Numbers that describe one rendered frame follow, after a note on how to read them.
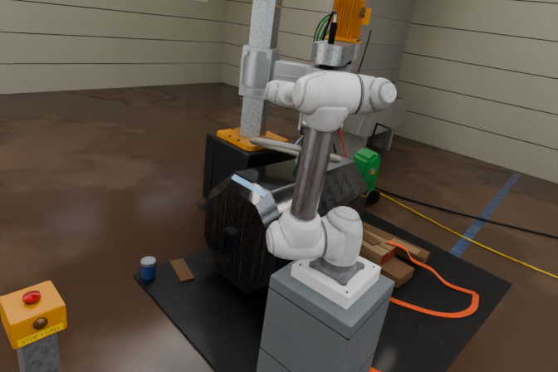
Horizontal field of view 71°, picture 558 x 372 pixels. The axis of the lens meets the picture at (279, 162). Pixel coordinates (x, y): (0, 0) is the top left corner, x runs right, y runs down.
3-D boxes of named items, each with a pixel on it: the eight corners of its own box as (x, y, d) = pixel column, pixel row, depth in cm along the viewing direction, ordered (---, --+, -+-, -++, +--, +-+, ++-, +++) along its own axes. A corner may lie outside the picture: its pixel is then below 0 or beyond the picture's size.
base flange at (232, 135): (214, 134, 352) (214, 129, 351) (254, 129, 386) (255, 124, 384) (249, 152, 321) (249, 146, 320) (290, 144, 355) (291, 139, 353)
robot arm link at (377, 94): (377, 78, 137) (341, 76, 133) (407, 72, 119) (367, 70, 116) (375, 115, 138) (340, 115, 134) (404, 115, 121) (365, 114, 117)
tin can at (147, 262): (144, 270, 277) (144, 254, 272) (158, 273, 275) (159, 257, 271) (138, 278, 267) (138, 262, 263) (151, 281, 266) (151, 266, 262)
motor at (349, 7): (327, 37, 322) (336, -15, 308) (365, 43, 315) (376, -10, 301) (322, 38, 296) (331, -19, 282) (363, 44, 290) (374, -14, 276)
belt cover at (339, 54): (326, 58, 330) (330, 37, 324) (355, 63, 325) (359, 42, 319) (303, 68, 242) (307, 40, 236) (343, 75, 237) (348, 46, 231)
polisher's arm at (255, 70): (232, 83, 324) (235, 52, 315) (247, 79, 355) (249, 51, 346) (319, 100, 308) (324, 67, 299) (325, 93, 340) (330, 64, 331)
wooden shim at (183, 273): (169, 262, 288) (169, 261, 288) (182, 259, 294) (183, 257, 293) (180, 282, 269) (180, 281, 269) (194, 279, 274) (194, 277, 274)
